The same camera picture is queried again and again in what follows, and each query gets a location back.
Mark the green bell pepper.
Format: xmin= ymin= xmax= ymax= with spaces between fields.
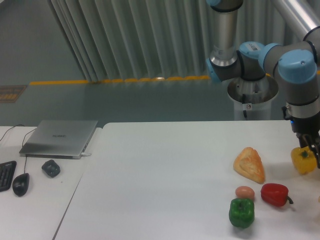
xmin=228 ymin=198 xmax=255 ymax=229

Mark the red bell pepper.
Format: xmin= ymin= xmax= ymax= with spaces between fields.
xmin=260 ymin=183 xmax=294 ymax=207

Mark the black keyboard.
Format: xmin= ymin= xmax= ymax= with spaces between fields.
xmin=0 ymin=161 xmax=17 ymax=192

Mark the yellow bell pepper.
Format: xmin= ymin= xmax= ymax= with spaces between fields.
xmin=290 ymin=146 xmax=317 ymax=175

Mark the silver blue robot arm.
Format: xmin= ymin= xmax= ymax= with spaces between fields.
xmin=206 ymin=0 xmax=320 ymax=159

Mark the black thin cable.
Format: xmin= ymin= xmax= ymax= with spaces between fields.
xmin=0 ymin=124 xmax=26 ymax=142

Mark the small black device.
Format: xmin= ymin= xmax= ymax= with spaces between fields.
xmin=41 ymin=159 xmax=61 ymax=178

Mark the black computer mouse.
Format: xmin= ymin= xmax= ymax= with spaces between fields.
xmin=12 ymin=173 xmax=30 ymax=197

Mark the white pleated curtain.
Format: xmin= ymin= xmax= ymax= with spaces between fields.
xmin=49 ymin=0 xmax=320 ymax=82

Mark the black cable on pedestal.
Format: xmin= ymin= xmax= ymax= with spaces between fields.
xmin=241 ymin=93 xmax=248 ymax=119

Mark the black mouse cable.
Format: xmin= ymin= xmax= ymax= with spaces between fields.
xmin=21 ymin=131 xmax=38 ymax=174

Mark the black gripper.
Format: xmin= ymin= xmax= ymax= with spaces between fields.
xmin=281 ymin=106 xmax=320 ymax=169

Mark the white usb plug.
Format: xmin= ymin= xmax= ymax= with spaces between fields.
xmin=81 ymin=152 xmax=92 ymax=157

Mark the triangular bread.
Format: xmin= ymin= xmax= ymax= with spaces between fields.
xmin=233 ymin=147 xmax=266 ymax=184

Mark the silver laptop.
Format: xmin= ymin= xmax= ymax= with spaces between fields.
xmin=19 ymin=120 xmax=98 ymax=159

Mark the brown egg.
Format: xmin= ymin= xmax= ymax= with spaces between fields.
xmin=235 ymin=186 xmax=255 ymax=200

